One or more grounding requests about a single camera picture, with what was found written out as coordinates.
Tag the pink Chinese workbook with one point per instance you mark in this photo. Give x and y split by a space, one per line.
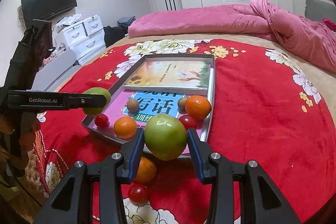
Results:
150 104

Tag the brown kiwi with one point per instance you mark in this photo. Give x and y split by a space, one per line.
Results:
132 105

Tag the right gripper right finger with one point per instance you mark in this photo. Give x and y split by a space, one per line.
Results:
261 201

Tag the red floral blanket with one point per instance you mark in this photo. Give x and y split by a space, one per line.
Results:
265 109

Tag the orange tangerine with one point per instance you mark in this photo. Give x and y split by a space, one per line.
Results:
125 127
197 107
146 171

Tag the black bag on floor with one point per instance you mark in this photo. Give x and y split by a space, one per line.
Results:
113 35

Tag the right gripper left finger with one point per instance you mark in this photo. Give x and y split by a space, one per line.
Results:
71 200

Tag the white drawer cabinet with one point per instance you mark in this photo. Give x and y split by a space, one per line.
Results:
85 38

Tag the small brown longan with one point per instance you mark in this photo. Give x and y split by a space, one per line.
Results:
181 103

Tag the grey shallow box tray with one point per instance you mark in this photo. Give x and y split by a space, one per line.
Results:
118 86

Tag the grey headboard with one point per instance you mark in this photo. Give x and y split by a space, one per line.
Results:
317 10

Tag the sunflower cover book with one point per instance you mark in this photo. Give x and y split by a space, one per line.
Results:
168 75

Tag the round green fruit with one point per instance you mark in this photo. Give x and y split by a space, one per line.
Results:
165 137

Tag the black wall television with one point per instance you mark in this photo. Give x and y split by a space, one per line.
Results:
45 9

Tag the folded clothes pile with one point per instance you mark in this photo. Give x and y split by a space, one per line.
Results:
126 21

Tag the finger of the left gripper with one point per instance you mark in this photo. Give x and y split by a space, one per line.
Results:
75 101

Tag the red tomato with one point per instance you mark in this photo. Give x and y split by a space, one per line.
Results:
188 122
138 193
101 121

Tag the pink quilt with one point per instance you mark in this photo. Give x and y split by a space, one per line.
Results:
259 18

